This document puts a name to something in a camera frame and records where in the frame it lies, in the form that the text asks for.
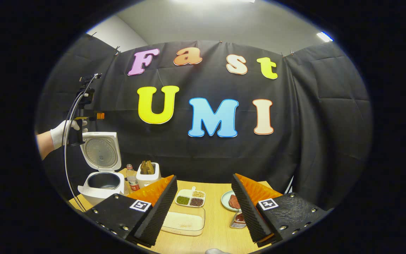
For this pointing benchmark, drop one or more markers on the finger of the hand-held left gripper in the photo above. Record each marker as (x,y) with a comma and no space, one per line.
(100,115)

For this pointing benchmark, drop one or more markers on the white toaster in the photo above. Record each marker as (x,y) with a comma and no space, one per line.
(148,180)

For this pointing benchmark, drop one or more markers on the brown toast slice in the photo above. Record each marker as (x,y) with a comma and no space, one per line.
(143,167)
(151,167)

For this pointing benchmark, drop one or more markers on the clear container of rice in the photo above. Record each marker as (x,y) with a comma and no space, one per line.
(185,222)

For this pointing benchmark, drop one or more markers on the small ceiling light panel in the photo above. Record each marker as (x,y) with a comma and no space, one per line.
(324,36)

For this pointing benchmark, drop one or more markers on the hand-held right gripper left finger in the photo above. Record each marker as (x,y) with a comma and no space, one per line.
(157,213)

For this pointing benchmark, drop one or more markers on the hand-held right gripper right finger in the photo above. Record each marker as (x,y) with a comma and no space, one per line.
(247,213)

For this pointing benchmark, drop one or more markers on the black backdrop cloth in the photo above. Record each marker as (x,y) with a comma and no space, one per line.
(312,123)

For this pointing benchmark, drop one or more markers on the pale green plate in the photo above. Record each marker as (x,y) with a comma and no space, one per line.
(225,199)

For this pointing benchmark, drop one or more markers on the white rice cooker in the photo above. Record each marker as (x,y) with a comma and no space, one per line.
(100,151)

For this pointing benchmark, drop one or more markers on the white divided dish of beans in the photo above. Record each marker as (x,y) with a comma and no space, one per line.
(190,199)

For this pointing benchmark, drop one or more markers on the red meat slice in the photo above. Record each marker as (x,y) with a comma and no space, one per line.
(234,201)

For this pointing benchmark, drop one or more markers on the clear bottle with red label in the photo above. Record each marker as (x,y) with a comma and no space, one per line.
(132,180)

